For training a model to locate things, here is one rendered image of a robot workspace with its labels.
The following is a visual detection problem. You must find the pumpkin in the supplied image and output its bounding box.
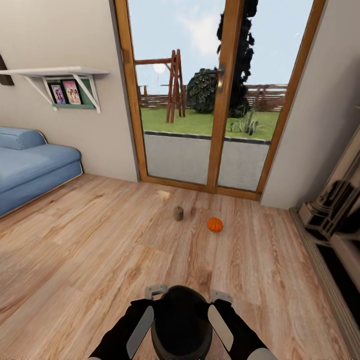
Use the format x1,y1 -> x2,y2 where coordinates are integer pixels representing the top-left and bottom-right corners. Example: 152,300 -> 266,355
207,217 -> 223,232

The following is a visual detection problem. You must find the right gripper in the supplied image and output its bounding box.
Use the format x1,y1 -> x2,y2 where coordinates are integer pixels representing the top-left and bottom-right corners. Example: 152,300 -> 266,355
193,301 -> 211,322

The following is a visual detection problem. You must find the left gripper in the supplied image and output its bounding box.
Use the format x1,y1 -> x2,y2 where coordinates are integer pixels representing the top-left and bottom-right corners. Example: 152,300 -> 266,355
148,298 -> 170,319

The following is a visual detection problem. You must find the cauldron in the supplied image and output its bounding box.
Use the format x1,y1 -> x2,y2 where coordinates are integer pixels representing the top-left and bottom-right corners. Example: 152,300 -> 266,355
151,285 -> 213,360

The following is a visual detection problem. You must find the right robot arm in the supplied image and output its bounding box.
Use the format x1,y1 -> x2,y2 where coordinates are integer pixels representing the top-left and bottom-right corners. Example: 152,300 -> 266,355
193,289 -> 278,360

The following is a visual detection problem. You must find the pillar candle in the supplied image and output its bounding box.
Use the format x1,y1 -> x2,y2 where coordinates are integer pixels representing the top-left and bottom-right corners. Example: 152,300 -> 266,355
173,206 -> 184,221

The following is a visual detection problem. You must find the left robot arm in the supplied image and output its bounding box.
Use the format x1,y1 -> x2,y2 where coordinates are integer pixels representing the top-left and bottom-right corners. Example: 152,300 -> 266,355
87,283 -> 170,360

